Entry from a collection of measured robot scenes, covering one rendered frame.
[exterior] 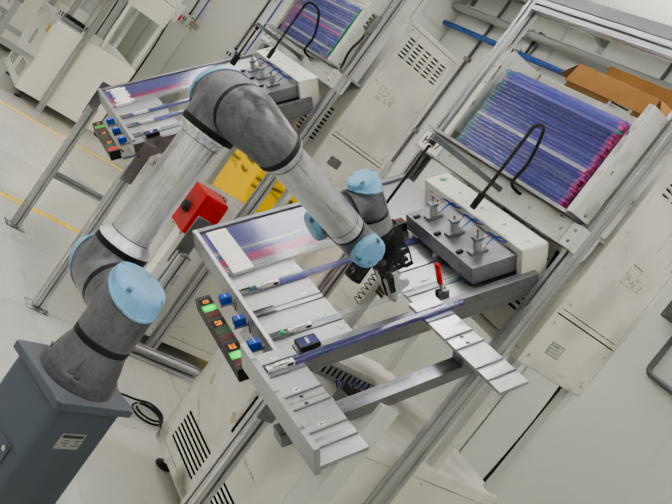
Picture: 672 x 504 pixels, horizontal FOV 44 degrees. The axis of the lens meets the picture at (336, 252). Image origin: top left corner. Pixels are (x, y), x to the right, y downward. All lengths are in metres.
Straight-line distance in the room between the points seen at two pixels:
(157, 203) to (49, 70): 4.80
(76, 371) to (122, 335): 0.11
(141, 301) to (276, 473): 0.88
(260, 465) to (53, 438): 0.85
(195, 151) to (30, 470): 0.67
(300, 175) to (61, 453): 0.69
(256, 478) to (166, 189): 0.99
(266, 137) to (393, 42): 1.94
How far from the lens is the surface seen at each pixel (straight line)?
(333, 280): 2.75
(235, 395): 2.55
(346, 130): 3.43
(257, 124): 1.53
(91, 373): 1.61
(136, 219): 1.67
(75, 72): 6.45
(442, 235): 2.24
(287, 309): 2.09
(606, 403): 3.71
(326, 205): 1.66
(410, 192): 2.60
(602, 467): 3.64
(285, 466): 2.28
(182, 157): 1.64
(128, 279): 1.58
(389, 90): 3.47
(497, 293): 2.13
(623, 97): 2.76
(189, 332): 3.58
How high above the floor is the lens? 1.24
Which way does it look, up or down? 7 degrees down
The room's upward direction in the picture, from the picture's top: 37 degrees clockwise
